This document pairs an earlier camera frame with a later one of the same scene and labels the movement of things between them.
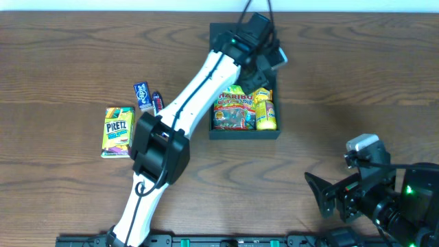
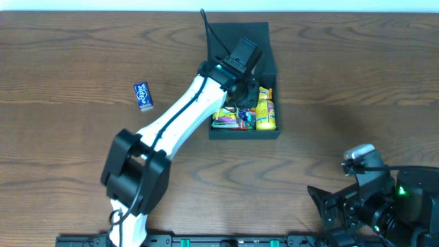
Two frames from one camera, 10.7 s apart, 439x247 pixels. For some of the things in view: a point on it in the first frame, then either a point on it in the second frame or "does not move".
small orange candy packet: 262,94 does not move
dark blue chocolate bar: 158,101 → 243,114
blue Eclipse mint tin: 143,97 does not move
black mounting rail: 234,240 does not move
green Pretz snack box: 118,135 → 226,117
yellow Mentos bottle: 265,115 does not move
